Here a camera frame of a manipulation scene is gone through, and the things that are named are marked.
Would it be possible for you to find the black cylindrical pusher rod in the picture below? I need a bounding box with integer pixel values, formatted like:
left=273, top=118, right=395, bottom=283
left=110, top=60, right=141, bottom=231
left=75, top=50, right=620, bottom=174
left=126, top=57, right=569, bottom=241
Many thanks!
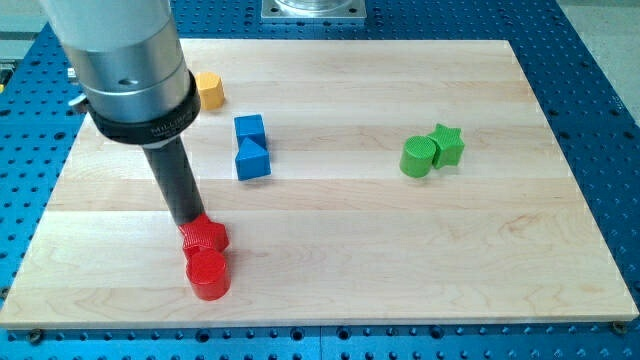
left=143, top=136, right=205, bottom=226

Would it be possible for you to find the black clamp ring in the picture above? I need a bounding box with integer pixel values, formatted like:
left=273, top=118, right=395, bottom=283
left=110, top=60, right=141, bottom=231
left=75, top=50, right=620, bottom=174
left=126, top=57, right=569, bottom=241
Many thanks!
left=88, top=70, right=201, bottom=145

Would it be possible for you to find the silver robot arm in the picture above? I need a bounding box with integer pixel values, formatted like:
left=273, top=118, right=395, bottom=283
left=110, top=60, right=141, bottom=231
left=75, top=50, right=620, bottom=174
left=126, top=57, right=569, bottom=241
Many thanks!
left=40, top=0, right=204, bottom=225

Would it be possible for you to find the blue triangle block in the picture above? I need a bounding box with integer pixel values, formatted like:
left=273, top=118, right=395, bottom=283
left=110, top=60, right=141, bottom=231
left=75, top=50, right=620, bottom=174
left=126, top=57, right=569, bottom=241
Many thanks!
left=235, top=138, right=271, bottom=181

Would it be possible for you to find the yellow hexagon block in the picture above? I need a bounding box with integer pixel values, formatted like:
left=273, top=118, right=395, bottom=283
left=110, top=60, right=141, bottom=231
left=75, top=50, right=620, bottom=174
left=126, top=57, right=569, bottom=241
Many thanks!
left=195, top=72, right=225, bottom=110

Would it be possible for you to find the blue cube block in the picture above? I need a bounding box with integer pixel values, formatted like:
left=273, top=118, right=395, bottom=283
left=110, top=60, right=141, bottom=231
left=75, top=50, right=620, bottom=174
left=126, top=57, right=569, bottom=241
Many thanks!
left=234, top=114, right=267, bottom=148

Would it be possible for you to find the red cylinder block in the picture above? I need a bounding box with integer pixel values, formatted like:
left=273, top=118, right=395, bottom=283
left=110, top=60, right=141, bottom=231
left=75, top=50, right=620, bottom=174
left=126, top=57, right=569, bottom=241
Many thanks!
left=186, top=249, right=231, bottom=301

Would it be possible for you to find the light wooden board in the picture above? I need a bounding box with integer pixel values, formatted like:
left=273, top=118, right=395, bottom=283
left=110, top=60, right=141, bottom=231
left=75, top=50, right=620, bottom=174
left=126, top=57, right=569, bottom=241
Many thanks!
left=1, top=39, right=638, bottom=329

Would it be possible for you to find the green cylinder block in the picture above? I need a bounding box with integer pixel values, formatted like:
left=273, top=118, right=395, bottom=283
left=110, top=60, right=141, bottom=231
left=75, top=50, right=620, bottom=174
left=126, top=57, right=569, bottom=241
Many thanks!
left=399, top=136, right=436, bottom=178

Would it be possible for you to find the green star block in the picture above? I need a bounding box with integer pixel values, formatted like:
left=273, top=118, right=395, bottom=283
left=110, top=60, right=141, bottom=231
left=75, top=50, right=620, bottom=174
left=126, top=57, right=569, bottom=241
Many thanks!
left=427, top=124, right=465, bottom=169

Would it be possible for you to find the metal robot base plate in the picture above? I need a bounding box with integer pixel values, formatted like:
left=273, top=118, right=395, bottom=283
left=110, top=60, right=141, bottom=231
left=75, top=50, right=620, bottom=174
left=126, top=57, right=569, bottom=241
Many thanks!
left=261, top=0, right=367, bottom=24

